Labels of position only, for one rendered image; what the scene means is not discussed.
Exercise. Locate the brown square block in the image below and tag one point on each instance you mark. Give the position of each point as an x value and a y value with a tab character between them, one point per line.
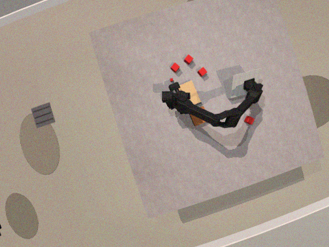
196	121

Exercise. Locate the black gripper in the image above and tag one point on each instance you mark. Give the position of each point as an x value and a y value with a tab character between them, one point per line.
174	86

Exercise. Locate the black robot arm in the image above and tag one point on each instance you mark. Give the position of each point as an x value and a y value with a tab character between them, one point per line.
182	103

